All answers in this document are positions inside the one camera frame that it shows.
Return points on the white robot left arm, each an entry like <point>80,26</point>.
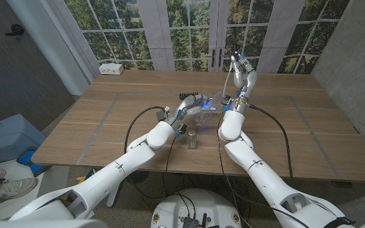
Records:
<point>116,171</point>

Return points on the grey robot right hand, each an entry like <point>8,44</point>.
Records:
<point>247,79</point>

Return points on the printed window backdrop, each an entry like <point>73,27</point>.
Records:
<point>182,31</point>

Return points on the black nozzle with white tube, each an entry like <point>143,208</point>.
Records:
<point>227,79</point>

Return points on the small grey block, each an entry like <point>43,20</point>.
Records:
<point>161,114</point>

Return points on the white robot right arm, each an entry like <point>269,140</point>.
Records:
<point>265,177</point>

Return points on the teal toy basket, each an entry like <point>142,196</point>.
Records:
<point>89,174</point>

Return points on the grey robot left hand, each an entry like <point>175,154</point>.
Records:
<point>190,103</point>

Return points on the small glass shaker jar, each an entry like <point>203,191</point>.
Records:
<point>191,141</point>

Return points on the blue plastic bin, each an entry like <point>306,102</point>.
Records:
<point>8,139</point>

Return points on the black round fan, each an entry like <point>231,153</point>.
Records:
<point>138,178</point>

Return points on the metal table leg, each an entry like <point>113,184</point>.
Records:
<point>112,198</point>

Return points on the white power strip box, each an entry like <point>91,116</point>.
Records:
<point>111,68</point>

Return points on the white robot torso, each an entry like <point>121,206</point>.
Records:
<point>198,202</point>

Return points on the blue flat floor item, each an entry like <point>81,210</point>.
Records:
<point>27,158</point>

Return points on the dark wooden door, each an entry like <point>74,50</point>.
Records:
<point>14,76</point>

